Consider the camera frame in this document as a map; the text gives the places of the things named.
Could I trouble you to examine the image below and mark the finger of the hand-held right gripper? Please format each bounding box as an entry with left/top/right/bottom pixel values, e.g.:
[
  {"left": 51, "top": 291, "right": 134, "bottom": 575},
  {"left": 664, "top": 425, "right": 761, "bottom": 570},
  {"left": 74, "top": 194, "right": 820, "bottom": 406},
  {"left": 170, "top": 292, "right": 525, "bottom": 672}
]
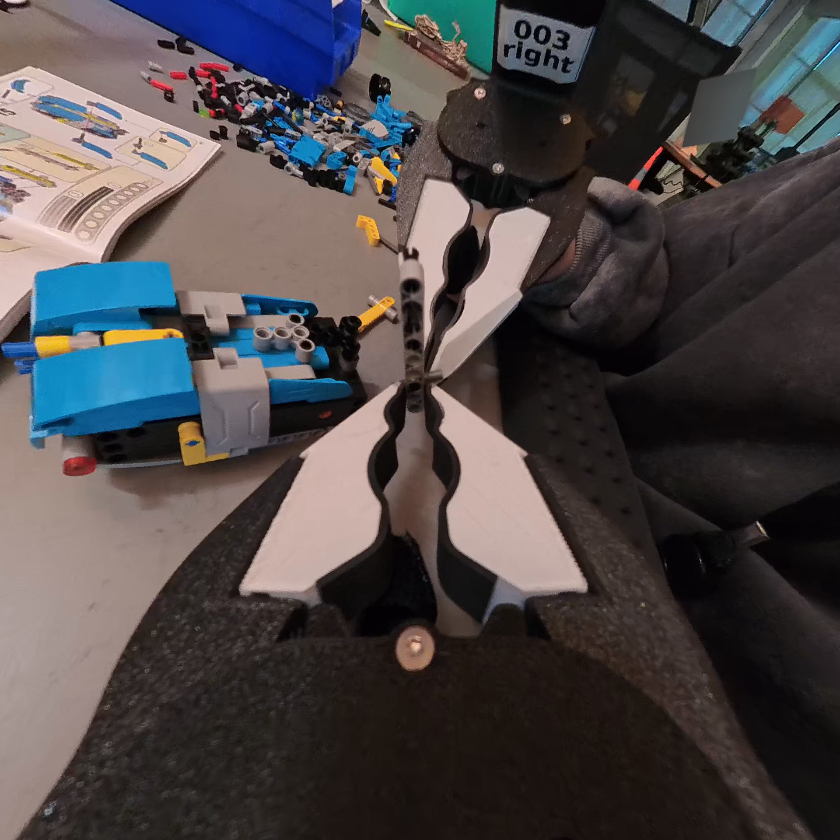
[
  {"left": 425, "top": 206, "right": 552, "bottom": 376},
  {"left": 400, "top": 177, "right": 475, "bottom": 330}
]

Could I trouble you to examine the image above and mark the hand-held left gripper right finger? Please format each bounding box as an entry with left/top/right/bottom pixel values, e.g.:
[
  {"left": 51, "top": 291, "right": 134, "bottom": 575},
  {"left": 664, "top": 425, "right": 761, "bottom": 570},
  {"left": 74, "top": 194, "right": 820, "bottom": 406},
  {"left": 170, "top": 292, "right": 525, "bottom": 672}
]
[{"left": 425, "top": 384, "right": 588, "bottom": 621}]

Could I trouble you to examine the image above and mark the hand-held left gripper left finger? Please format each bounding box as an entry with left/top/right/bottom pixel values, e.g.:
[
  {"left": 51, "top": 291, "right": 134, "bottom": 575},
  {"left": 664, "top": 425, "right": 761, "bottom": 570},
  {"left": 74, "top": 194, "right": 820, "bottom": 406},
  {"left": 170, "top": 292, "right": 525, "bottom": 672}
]
[{"left": 238, "top": 384, "right": 404, "bottom": 602}]

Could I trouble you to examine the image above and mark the grey perforated brick beam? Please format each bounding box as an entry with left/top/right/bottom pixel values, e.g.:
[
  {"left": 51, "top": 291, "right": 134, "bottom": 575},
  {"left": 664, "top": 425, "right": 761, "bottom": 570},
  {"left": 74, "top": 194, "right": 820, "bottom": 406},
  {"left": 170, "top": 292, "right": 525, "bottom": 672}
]
[{"left": 397, "top": 246, "right": 427, "bottom": 413}]

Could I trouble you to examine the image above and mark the pile of brick pieces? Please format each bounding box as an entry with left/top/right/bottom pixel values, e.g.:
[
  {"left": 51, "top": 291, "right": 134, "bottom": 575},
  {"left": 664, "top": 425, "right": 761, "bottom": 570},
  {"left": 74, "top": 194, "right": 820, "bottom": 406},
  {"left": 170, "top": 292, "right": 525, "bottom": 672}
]
[{"left": 140, "top": 39, "right": 424, "bottom": 201}]

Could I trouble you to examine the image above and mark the grey desk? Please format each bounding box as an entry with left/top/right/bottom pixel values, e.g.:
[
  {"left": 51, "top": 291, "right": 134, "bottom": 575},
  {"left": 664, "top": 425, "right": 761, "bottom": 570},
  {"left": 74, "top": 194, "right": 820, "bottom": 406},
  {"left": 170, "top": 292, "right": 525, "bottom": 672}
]
[{"left": 0, "top": 0, "right": 513, "bottom": 840}]

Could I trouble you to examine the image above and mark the black dimpled edge pad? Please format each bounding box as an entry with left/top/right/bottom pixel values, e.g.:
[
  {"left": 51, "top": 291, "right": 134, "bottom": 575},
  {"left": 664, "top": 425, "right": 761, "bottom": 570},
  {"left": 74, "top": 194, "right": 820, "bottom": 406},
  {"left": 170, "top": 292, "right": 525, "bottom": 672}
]
[{"left": 492, "top": 328, "right": 664, "bottom": 592}]

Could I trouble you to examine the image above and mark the wooden puzzle model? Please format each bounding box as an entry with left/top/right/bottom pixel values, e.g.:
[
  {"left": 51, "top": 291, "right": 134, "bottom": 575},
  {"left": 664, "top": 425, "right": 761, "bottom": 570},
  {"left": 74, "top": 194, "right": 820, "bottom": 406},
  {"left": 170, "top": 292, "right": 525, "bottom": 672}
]
[{"left": 402, "top": 13, "right": 470, "bottom": 81}]

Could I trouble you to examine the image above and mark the black monitor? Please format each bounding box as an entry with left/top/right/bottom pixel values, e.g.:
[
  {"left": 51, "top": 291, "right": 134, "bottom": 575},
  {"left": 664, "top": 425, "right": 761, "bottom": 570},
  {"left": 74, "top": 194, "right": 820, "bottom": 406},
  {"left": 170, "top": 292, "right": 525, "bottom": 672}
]
[{"left": 591, "top": 0, "right": 744, "bottom": 188}]

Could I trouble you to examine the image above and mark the blue plastic bin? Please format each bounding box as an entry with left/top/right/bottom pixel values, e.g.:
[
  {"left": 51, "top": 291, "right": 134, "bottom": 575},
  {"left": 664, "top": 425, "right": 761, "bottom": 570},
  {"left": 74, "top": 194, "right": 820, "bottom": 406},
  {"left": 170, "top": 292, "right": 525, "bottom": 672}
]
[{"left": 108, "top": 0, "right": 364, "bottom": 99}]

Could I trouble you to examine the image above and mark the blue brick vehicle model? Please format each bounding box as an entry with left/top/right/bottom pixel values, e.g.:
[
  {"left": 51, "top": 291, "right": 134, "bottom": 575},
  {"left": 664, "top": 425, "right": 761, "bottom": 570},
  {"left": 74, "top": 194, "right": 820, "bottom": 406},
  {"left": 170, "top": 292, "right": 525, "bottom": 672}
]
[{"left": 0, "top": 261, "right": 399, "bottom": 476}]

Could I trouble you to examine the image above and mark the building instruction booklet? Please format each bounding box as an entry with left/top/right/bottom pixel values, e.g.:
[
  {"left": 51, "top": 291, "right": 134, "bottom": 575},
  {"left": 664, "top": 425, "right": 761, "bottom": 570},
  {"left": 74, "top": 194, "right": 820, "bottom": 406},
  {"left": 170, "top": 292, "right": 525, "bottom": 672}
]
[{"left": 0, "top": 66, "right": 223, "bottom": 342}]

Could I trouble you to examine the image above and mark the black shoulder strap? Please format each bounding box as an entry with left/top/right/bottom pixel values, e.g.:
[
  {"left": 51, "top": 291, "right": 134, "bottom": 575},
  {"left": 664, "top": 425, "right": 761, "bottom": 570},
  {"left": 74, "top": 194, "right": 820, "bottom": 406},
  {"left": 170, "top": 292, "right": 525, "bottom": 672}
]
[{"left": 659, "top": 520, "right": 770, "bottom": 581}]

